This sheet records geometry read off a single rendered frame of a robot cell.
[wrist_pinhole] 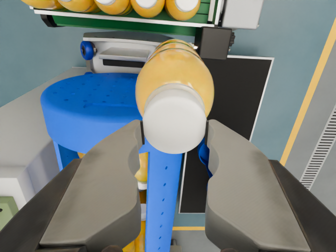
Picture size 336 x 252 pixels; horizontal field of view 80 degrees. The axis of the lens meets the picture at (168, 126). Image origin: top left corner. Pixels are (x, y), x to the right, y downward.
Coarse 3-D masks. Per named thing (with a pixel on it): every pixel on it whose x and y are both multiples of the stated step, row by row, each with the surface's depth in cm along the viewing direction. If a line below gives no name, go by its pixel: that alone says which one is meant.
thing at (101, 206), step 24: (96, 144) 10; (120, 144) 10; (96, 168) 8; (120, 168) 8; (72, 192) 7; (96, 192) 7; (120, 192) 7; (72, 216) 6; (96, 216) 6; (120, 216) 6; (48, 240) 6; (72, 240) 6; (96, 240) 6; (120, 240) 7
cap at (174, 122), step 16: (160, 96) 12; (176, 96) 11; (192, 96) 12; (144, 112) 12; (160, 112) 12; (176, 112) 12; (192, 112) 11; (144, 128) 12; (160, 128) 12; (176, 128) 12; (192, 128) 12; (160, 144) 12; (176, 144) 12; (192, 144) 12
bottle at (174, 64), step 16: (160, 48) 20; (176, 48) 18; (192, 48) 23; (144, 64) 17; (160, 64) 15; (176, 64) 14; (192, 64) 15; (144, 80) 15; (160, 80) 14; (176, 80) 14; (192, 80) 14; (208, 80) 15; (144, 96) 14; (208, 96) 15; (208, 112) 16
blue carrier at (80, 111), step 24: (120, 72) 53; (48, 96) 34; (72, 96) 35; (96, 96) 36; (120, 96) 37; (48, 120) 33; (72, 120) 30; (96, 120) 29; (120, 120) 29; (72, 144) 32; (144, 144) 33; (168, 168) 39; (168, 192) 43; (168, 216) 48; (168, 240) 55
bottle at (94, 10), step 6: (60, 0) 36; (66, 0) 35; (72, 0) 36; (78, 0) 37; (84, 0) 38; (90, 0) 39; (66, 6) 38; (72, 6) 37; (78, 6) 38; (84, 6) 39; (90, 6) 41; (96, 6) 45; (90, 12) 47; (96, 12) 50
